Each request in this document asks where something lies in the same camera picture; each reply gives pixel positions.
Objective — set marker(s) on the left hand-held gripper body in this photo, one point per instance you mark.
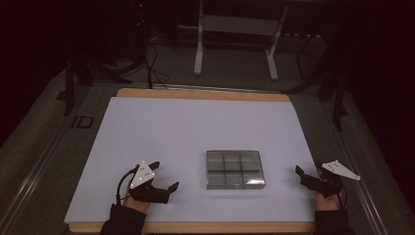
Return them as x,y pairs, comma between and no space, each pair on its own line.
142,174

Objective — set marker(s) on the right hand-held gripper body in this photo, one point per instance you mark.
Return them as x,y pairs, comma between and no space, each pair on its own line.
331,179

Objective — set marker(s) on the clear compartment box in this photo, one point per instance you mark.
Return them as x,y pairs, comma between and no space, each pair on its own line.
234,169

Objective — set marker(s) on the person's right hand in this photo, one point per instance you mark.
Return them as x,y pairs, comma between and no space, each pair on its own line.
330,202

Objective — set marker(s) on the person's left hand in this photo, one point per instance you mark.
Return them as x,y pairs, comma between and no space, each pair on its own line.
137,205

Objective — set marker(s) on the white table mat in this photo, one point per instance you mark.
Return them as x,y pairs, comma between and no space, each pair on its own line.
182,130

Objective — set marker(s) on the black tripod stand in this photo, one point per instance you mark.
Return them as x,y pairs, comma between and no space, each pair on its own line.
83,75
332,88

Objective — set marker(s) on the white metal stand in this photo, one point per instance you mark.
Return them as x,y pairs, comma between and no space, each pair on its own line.
239,24

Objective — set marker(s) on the metal floor rail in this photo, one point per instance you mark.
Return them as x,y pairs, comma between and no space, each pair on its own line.
367,199
29,182

